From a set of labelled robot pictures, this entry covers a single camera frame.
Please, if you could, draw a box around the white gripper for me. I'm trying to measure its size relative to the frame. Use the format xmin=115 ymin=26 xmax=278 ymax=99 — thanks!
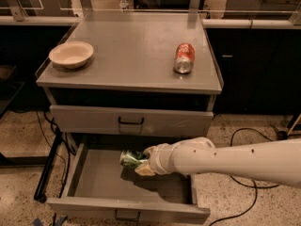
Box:
xmin=135 ymin=143 xmax=179 ymax=176

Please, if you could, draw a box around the green soda can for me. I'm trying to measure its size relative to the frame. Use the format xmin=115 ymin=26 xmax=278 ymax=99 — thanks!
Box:
xmin=119 ymin=150 xmax=148 ymax=169

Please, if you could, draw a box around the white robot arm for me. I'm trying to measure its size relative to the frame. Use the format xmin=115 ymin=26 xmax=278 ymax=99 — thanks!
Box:
xmin=135 ymin=137 xmax=301 ymax=188

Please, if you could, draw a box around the open middle drawer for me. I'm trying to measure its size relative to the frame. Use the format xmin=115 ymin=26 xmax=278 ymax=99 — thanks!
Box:
xmin=47 ymin=145 xmax=210 ymax=225

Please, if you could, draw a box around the grey drawer cabinet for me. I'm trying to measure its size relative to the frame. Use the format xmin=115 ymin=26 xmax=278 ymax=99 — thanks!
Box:
xmin=35 ymin=10 xmax=225 ymax=223

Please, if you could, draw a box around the closed top drawer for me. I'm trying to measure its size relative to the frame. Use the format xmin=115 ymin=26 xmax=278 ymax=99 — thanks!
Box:
xmin=50 ymin=105 xmax=213 ymax=137

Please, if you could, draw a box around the red soda can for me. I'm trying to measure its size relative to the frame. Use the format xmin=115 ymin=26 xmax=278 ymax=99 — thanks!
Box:
xmin=173 ymin=43 xmax=195 ymax=74

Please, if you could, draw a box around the white bowl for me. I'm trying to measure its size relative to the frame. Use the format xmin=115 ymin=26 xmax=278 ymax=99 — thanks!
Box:
xmin=49 ymin=41 xmax=94 ymax=69

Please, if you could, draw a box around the clear water bottle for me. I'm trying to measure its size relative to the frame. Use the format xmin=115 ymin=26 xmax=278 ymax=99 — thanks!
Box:
xmin=119 ymin=0 xmax=129 ymax=10

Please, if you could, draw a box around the black floor cable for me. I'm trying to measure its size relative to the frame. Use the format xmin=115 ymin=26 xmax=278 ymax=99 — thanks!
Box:
xmin=208 ymin=127 xmax=283 ymax=226

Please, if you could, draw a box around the white horizontal rail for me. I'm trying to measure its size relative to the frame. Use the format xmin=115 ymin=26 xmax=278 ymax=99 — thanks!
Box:
xmin=203 ymin=19 xmax=301 ymax=30

